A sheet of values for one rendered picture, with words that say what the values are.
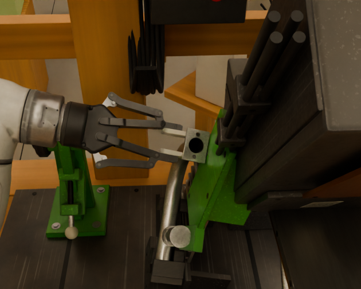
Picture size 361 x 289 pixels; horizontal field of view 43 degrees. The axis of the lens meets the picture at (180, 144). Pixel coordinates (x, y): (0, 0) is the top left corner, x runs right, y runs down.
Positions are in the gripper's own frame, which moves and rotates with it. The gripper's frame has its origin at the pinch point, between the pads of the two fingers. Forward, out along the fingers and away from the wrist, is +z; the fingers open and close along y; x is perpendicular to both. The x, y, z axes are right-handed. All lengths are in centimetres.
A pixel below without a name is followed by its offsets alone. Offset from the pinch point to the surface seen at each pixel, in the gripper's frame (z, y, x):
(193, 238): 4.2, -15.4, -2.5
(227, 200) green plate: 8.0, -8.6, -5.9
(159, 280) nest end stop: 1.7, -24.5, 8.2
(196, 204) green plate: 4.5, -9.8, 0.4
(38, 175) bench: -27, -8, 48
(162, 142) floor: 27, 26, 190
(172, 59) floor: 35, 100, 261
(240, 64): 11.6, 19.8, 9.2
